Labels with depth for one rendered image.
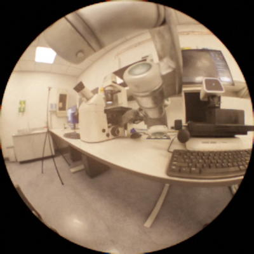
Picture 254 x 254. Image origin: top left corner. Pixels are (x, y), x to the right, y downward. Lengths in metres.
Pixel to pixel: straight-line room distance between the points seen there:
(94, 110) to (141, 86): 0.38
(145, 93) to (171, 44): 0.11
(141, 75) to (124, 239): 0.95
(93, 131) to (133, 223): 0.86
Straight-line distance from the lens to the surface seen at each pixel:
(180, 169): 0.21
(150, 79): 0.16
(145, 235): 0.90
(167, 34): 0.18
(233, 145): 0.41
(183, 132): 0.24
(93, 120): 0.50
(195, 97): 0.61
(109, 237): 0.90
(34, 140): 2.56
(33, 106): 3.20
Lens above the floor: 0.87
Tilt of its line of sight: 4 degrees down
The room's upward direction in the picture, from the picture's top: 2 degrees counter-clockwise
